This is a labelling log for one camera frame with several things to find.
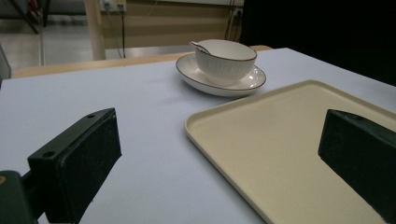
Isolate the beige plastic tray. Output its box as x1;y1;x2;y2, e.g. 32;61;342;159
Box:
184;79;396;224

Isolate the white ribbed bowl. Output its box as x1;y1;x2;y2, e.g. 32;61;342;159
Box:
194;38;258;88

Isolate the black cable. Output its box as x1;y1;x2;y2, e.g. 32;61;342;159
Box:
120;5;127;59
224;0;243;43

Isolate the wall power socket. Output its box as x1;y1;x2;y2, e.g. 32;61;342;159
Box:
100;0;127;13

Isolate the white spoon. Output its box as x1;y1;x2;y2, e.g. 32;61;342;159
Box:
189;40;211;55

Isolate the black curtain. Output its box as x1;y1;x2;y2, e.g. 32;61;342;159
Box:
240;0;396;87

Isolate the wooden post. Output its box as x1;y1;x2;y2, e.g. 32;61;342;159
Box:
83;0;106;62

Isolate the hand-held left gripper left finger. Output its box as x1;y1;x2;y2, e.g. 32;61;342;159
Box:
27;107;122;224

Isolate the white saucer plate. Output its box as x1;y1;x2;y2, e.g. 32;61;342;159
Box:
175;53;267;97

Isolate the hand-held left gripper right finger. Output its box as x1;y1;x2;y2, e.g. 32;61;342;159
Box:
318;108;396;224

